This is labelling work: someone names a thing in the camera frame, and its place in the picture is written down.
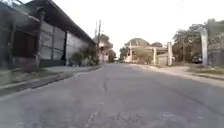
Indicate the tall pale concrete pillar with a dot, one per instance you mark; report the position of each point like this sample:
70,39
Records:
204,46

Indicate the group of trees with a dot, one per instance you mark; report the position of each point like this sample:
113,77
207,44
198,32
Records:
190,41

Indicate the pale house with pillars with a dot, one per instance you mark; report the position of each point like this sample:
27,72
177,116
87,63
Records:
146,51

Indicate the utility pole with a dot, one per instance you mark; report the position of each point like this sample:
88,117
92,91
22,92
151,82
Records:
98,41

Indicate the dark warehouse building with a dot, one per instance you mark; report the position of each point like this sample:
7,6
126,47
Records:
50,36

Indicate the grey asphalt road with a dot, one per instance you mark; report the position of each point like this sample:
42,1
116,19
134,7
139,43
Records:
126,96

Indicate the concrete sidewalk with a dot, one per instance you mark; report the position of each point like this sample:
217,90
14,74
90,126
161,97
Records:
36,75

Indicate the bush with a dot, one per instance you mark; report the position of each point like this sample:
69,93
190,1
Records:
84,56

